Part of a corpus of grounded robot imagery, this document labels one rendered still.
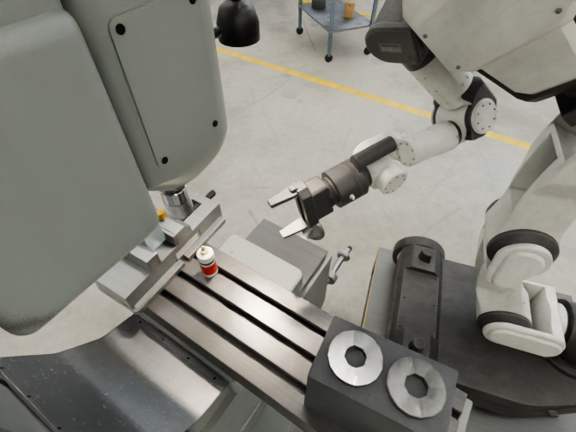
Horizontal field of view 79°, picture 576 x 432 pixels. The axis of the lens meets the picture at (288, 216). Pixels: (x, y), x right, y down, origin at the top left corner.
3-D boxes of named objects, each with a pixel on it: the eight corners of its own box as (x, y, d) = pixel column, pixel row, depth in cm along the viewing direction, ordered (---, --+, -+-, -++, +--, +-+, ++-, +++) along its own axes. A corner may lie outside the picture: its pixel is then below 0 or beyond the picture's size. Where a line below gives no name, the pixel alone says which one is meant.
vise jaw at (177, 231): (157, 213, 96) (153, 202, 93) (192, 231, 92) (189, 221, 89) (141, 227, 93) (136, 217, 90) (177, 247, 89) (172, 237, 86)
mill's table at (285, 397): (102, 192, 123) (93, 175, 117) (465, 409, 78) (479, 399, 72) (40, 236, 110) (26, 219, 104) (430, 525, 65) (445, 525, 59)
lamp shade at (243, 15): (261, 30, 63) (260, -9, 59) (258, 47, 59) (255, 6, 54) (222, 29, 63) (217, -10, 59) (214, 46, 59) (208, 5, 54)
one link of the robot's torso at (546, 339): (539, 304, 117) (562, 284, 107) (549, 363, 105) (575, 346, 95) (474, 287, 122) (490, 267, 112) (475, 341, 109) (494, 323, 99)
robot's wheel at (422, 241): (435, 270, 151) (452, 243, 136) (435, 280, 148) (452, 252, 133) (388, 258, 155) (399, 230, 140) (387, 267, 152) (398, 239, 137)
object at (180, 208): (192, 219, 64) (185, 199, 60) (165, 220, 64) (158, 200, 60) (195, 201, 67) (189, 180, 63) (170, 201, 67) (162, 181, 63)
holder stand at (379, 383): (326, 351, 78) (335, 310, 63) (425, 400, 72) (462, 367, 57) (303, 405, 71) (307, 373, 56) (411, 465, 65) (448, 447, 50)
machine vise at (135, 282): (189, 201, 109) (180, 175, 100) (227, 220, 104) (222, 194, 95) (96, 288, 89) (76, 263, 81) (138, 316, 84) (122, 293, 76)
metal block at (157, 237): (148, 229, 91) (141, 213, 86) (165, 238, 89) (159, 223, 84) (133, 243, 88) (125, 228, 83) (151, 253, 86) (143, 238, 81)
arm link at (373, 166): (336, 179, 84) (375, 158, 85) (362, 212, 78) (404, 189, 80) (335, 147, 74) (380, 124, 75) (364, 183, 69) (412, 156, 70)
